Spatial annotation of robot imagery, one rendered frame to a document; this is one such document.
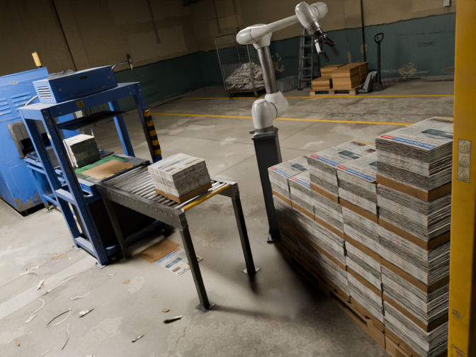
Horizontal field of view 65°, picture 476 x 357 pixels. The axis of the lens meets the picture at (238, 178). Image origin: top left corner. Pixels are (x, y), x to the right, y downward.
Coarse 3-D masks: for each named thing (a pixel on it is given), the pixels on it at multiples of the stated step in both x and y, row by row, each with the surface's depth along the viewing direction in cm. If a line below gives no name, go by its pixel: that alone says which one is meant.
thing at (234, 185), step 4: (148, 164) 362; (212, 176) 298; (212, 180) 291; (216, 180) 289; (220, 180) 288; (224, 180) 286; (228, 180) 284; (232, 184) 275; (236, 184) 278; (228, 188) 281; (232, 188) 277; (236, 188) 278; (220, 192) 290; (224, 192) 287; (228, 192) 283; (232, 192) 279; (236, 192) 279; (228, 196) 285; (232, 196) 281; (236, 196) 279
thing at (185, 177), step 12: (168, 168) 265; (180, 168) 260; (192, 168) 261; (204, 168) 267; (168, 180) 260; (180, 180) 257; (192, 180) 263; (204, 180) 269; (168, 192) 270; (180, 192) 258
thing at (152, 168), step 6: (174, 156) 288; (180, 156) 286; (186, 156) 284; (156, 162) 284; (162, 162) 280; (168, 162) 278; (150, 168) 277; (156, 168) 271; (156, 174) 273; (156, 180) 278; (156, 186) 284; (162, 186) 274
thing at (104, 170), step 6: (108, 162) 396; (114, 162) 391; (120, 162) 387; (96, 168) 385; (102, 168) 381; (108, 168) 376; (114, 168) 372; (120, 168) 368; (90, 174) 368; (96, 174) 364; (102, 174) 360; (108, 174) 356
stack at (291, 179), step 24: (288, 168) 276; (288, 192) 265; (312, 192) 233; (288, 216) 278; (336, 216) 218; (360, 216) 196; (288, 240) 295; (312, 240) 255; (336, 240) 224; (360, 240) 202; (312, 264) 266; (336, 264) 235; (360, 264) 211; (360, 288) 218; (360, 312) 227; (384, 312) 205; (384, 336) 211
